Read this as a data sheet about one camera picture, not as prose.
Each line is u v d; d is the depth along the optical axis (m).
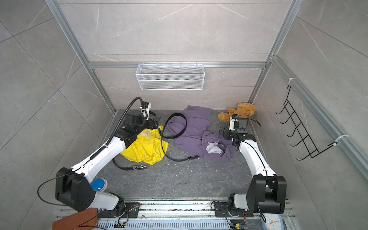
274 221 0.69
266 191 0.41
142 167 0.86
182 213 0.73
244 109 1.10
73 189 0.41
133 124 0.61
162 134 1.00
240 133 0.65
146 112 0.69
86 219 0.69
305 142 0.63
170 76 1.01
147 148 0.91
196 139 0.98
